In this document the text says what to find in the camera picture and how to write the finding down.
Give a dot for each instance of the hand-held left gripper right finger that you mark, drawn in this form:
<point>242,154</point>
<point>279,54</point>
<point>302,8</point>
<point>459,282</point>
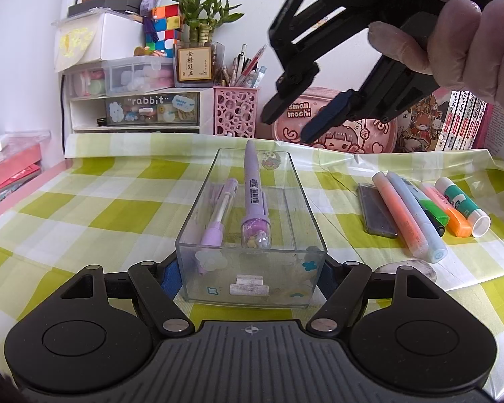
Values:
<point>330,275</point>

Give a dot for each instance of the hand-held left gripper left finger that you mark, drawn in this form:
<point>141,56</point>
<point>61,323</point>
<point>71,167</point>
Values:
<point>171,279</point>

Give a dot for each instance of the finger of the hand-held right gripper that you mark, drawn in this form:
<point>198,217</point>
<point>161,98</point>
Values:
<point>323,119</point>
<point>277,105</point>

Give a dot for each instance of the dark grey case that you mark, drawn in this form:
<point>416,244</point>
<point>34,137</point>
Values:
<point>378,212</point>

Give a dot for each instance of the clear plastic box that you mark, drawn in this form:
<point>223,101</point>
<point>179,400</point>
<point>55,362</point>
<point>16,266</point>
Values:
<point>281,205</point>

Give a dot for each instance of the salmon pink highlighter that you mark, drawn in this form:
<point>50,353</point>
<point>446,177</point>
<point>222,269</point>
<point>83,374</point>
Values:
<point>392,205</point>

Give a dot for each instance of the light blue highlighter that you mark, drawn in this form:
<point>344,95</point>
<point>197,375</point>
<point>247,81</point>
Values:
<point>420,223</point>

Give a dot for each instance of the green highlighter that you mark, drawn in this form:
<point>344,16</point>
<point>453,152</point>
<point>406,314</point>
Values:
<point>434,214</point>

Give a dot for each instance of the orange highlighter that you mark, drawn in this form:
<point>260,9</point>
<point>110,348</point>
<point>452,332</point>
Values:
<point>458,222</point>

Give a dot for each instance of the white green glue stick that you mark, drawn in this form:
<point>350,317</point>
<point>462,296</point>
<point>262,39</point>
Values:
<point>462,201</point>

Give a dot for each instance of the person's right hand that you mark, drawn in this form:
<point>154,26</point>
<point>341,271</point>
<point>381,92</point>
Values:
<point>466,50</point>

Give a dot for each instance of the pink perforated pen holder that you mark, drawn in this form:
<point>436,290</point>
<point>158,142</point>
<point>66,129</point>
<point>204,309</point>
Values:
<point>235,111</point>

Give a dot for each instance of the bunch of pens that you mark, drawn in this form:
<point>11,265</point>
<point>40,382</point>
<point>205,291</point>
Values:
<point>245,71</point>

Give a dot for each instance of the pink cartoon pencil case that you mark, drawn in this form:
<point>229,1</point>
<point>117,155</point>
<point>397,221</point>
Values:
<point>374,136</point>

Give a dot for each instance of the slim lilac pen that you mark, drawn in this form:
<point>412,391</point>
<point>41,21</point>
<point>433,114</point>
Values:
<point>218,218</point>

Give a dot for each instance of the purple capsule-top pen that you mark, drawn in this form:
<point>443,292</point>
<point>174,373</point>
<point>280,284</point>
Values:
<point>252,184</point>

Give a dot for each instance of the yellow-green checked tablecloth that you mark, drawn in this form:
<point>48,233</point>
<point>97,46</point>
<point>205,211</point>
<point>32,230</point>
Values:
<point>109,218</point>

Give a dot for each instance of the white grey marbled stone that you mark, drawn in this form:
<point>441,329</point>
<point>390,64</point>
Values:
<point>420,269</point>

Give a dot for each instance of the glass vase with label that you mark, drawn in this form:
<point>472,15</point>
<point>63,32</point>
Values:
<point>193,65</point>

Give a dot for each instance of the green bamboo plant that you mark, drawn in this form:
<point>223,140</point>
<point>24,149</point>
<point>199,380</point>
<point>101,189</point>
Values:
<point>201,16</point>

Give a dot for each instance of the colourful puzzle cube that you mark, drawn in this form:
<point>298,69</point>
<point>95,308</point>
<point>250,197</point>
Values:
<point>164,42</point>
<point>166,16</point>

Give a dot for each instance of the small brown toy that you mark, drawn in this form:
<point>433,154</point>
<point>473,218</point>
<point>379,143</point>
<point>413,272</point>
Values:
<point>149,51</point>

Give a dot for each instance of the large clear storage box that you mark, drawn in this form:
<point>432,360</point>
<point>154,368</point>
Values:
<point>138,75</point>

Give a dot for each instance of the small black clip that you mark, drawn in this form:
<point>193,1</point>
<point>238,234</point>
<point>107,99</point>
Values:
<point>101,121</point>

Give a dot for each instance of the white storage box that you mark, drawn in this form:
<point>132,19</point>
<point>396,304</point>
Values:
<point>117,37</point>

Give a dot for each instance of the colourful flat book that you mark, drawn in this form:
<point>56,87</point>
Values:
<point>4,197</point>

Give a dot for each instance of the white drawer organiser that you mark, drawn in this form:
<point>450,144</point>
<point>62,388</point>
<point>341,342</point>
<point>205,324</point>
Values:
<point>84,113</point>

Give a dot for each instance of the red flat box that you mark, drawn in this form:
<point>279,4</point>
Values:
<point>8,174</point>

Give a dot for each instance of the small clear storage box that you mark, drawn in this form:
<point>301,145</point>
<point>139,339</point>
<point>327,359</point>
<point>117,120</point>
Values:
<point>84,84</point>

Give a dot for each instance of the black flat box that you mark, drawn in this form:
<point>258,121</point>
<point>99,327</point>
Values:
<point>105,6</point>

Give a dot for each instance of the clear plastic case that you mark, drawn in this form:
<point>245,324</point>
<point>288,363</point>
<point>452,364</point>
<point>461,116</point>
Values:
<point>21,147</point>

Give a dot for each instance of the yellow printed sheet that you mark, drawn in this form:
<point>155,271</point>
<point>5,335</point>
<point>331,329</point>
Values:
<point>73,46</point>

